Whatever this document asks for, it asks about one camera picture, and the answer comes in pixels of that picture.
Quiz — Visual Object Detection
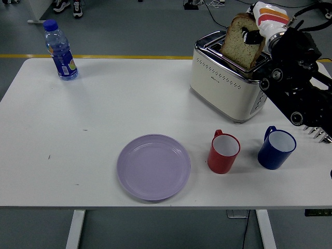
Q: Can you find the purple plate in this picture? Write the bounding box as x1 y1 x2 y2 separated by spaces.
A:
116 133 191 202

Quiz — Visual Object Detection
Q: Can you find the long black floor cable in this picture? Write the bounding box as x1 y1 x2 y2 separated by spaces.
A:
204 0 332 63

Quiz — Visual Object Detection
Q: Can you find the clear bracket under table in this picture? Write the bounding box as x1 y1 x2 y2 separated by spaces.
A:
227 209 250 219

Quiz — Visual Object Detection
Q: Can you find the blue water bottle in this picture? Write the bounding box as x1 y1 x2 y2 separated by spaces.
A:
43 19 79 81

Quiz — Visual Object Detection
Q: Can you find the bread slice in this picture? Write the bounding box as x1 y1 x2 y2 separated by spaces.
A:
220 12 266 70

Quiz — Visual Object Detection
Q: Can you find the red mug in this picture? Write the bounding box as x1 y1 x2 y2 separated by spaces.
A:
206 129 241 174

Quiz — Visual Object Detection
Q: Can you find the black and white sneaker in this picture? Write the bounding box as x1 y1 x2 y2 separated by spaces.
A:
53 0 71 13
73 0 84 19

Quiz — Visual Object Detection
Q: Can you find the cream and chrome toaster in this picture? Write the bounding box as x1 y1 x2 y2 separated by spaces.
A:
188 30 271 125

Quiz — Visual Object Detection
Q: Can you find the metal toast rack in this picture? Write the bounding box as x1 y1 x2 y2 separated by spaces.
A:
302 126 332 144

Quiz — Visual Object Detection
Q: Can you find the white table leg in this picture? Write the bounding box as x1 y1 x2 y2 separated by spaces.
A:
255 209 278 249
65 210 86 249

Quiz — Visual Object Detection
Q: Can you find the blue mug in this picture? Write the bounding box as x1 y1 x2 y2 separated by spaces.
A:
257 126 297 171

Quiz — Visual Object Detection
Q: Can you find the grey metal stand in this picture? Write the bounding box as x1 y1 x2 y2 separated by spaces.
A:
320 0 332 19

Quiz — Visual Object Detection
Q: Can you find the white desk leg frame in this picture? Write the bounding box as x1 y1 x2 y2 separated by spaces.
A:
27 0 63 25

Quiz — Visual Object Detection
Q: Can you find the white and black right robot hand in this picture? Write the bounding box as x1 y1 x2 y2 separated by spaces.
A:
241 1 290 45

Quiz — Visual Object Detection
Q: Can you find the black table control panel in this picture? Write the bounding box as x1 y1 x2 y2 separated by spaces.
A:
305 209 332 217

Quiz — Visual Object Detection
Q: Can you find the black cable under table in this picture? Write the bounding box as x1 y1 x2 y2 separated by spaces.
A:
242 210 251 249

